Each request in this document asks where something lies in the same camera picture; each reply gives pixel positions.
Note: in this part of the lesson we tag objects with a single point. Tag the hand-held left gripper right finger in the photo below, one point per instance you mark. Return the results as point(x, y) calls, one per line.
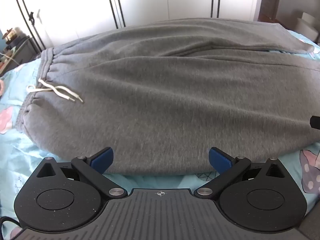
point(219, 158)

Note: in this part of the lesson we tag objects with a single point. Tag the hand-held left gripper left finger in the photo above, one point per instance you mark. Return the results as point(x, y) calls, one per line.
point(103, 158)

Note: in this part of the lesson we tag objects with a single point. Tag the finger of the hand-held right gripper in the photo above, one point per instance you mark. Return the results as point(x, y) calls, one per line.
point(315, 122)

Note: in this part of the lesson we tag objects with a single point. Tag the grey sweat pants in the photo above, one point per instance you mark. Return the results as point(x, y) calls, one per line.
point(160, 92)

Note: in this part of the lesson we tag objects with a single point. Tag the light blue printed bed sheet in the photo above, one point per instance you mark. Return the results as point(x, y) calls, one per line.
point(15, 155)

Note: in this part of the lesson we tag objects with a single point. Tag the white box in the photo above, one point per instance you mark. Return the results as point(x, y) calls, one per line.
point(308, 25)

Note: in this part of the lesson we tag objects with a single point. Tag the dark bedside table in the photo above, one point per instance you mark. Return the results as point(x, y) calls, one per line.
point(22, 52)

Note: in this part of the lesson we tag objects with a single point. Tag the white wardrobe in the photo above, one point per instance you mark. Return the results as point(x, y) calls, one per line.
point(75, 5)

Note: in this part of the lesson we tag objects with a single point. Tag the brown door frame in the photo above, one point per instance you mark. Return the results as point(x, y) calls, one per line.
point(266, 13)

